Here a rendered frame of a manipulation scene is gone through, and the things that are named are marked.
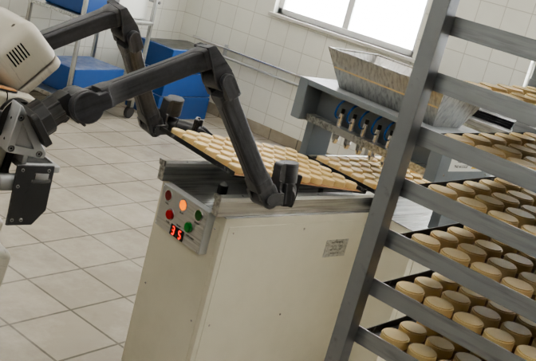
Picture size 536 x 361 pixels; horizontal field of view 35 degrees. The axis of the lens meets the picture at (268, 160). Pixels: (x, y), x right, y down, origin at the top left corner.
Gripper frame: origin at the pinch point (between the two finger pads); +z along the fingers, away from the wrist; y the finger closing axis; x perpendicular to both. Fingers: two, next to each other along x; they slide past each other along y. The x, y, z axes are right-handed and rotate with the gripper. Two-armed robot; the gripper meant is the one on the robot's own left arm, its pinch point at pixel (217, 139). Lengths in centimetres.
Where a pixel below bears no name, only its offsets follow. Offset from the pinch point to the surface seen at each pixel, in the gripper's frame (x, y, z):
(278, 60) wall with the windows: -447, 8, 0
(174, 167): 19.0, 9.1, -9.2
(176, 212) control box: 28.6, 19.9, -3.4
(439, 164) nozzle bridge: 5, -17, 72
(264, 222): 28.4, 14.3, 23.4
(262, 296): 22, 40, 30
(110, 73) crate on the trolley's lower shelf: -366, 51, -118
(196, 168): 12.4, 8.6, -2.8
